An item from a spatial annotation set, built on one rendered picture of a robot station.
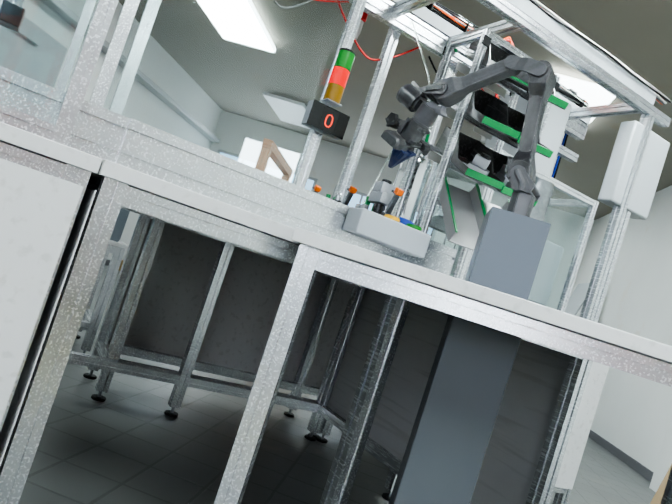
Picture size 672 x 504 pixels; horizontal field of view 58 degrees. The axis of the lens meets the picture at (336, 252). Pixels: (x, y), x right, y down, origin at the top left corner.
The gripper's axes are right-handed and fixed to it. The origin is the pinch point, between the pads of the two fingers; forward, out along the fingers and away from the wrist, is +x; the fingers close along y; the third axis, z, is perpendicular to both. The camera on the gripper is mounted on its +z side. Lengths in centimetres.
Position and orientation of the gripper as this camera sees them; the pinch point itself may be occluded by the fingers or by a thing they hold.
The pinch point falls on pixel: (396, 157)
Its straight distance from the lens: 174.1
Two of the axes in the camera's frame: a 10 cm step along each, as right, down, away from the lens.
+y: -5.9, 0.3, -8.0
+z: -6.1, -6.7, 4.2
